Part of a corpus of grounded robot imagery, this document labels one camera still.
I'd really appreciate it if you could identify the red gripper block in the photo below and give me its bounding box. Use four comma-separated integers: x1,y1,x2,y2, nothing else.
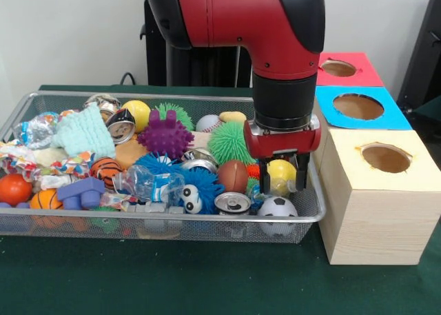
243,116,322,194

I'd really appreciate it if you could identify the small crushed plastic bottle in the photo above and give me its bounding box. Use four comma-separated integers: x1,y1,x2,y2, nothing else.
253,176,299,205

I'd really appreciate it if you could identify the shallow mesh bin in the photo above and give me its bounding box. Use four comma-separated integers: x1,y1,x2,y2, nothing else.
0,90,327,244

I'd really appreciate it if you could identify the wooden box with three holes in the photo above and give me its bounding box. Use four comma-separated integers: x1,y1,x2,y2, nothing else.
311,52,441,266

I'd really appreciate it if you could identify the yellow ball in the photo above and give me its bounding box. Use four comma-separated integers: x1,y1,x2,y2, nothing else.
267,159,298,195

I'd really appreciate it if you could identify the black and white soccer ball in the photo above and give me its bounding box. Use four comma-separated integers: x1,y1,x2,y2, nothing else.
257,196,299,235

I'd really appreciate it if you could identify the brown toy football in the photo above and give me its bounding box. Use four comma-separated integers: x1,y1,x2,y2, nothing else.
216,159,249,194

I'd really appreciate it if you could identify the silver drink can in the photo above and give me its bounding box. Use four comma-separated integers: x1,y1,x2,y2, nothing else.
214,192,252,216

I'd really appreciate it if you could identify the green puffer ball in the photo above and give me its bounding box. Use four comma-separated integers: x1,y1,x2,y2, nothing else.
207,121,258,166

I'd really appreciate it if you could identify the blue puffer ball with eyes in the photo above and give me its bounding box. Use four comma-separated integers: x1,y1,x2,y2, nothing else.
178,167,227,215

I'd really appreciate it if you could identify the purple spiky ball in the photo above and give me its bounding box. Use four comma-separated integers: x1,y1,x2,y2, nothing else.
136,110,194,161

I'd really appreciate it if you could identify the dark green table cloth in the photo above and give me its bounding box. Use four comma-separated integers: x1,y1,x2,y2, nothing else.
411,96,441,123
0,83,441,315

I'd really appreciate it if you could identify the black chair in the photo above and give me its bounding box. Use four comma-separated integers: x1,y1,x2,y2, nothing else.
396,0,441,112

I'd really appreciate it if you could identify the mint knitted cloth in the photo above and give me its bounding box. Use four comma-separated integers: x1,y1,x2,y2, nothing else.
50,101,116,160

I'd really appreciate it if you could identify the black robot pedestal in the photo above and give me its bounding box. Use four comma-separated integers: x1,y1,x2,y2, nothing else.
132,0,256,88

